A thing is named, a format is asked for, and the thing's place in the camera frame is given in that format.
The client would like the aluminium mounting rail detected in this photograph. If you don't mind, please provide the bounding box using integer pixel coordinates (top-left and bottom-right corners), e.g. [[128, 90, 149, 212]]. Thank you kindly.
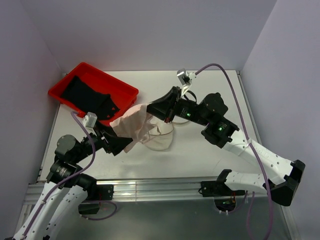
[[24, 175, 287, 205]]

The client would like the purple cable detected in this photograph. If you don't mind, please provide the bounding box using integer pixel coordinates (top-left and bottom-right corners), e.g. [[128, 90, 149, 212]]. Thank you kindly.
[[194, 63, 276, 238], [22, 111, 97, 238]]

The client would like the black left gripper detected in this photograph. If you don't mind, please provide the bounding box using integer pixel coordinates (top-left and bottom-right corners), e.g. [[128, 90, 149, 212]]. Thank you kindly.
[[72, 119, 133, 163]]

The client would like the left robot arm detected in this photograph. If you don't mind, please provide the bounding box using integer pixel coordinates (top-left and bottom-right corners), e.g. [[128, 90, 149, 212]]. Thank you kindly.
[[12, 101, 175, 240]]

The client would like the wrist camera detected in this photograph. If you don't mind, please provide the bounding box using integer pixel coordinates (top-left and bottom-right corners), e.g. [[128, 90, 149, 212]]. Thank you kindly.
[[176, 68, 197, 86], [82, 112, 98, 129]]

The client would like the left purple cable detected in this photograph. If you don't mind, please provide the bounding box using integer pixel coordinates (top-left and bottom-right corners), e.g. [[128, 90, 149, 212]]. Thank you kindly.
[[22, 111, 97, 238]]

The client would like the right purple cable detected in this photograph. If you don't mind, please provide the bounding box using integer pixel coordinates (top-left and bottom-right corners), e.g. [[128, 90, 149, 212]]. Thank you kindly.
[[194, 63, 276, 238]]

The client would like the white mesh laundry bag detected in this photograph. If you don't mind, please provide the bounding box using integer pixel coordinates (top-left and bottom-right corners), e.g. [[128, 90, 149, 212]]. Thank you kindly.
[[140, 117, 189, 151]]

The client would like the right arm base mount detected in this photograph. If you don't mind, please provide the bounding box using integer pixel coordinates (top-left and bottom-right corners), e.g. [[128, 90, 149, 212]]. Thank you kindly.
[[198, 169, 246, 198]]

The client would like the beige bra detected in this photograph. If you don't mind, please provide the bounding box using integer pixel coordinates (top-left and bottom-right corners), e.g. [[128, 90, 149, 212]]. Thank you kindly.
[[109, 103, 156, 153]]

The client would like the red plastic tray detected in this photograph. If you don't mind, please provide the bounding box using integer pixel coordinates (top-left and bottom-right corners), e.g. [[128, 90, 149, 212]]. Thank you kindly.
[[48, 62, 139, 125]]

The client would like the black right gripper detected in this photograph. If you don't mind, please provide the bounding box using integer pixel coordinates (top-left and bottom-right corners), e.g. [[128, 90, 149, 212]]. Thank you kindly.
[[141, 86, 210, 126]]

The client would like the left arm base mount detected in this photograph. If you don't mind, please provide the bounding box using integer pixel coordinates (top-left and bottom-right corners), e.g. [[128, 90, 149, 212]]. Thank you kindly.
[[75, 173, 114, 201]]

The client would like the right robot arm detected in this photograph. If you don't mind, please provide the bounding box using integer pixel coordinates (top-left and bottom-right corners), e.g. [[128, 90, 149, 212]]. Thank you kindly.
[[147, 86, 306, 207]]

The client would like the black garment in tray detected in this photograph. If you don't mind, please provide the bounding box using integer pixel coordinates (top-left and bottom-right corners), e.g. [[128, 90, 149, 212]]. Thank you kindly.
[[60, 76, 120, 121]]

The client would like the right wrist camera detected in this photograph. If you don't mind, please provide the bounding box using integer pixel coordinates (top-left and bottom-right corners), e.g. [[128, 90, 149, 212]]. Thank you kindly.
[[176, 68, 197, 86]]

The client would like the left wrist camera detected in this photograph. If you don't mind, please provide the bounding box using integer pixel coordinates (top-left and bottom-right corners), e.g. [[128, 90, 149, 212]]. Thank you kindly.
[[82, 112, 98, 129]]

